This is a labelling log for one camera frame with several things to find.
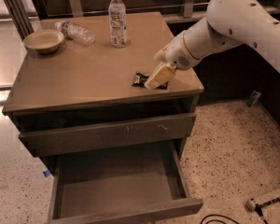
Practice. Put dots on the blue tape piece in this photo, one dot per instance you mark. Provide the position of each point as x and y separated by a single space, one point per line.
46 173

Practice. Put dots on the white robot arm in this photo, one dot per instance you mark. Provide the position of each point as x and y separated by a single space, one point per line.
226 25

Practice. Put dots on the upright clear water bottle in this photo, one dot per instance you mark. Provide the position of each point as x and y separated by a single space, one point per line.
117 22

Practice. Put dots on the small floor bracket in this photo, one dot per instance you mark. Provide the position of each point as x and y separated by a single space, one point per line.
253 98

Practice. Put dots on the black rxbar chocolate wrapper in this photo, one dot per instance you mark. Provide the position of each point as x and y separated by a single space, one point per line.
140 79

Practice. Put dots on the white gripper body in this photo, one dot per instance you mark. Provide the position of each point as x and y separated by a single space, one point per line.
177 54

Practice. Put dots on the open wooden drawer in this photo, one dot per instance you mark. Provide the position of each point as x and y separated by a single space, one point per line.
121 185
68 132

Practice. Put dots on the lower open wooden drawer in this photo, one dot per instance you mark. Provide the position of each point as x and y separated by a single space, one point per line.
121 185

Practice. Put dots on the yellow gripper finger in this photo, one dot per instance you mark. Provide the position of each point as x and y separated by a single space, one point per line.
160 56
162 74

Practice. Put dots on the white robot base leg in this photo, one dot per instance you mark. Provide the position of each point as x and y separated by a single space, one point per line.
268 198

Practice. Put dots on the upper open wooden drawer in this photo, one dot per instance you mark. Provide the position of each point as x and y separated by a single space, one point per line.
68 132

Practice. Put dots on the brown wooden drawer cabinet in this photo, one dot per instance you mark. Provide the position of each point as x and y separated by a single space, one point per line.
98 79

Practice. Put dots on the beige ceramic bowl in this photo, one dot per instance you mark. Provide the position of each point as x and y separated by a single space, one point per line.
44 41

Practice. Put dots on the lying clear water bottle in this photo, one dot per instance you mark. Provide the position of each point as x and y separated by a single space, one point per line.
71 30

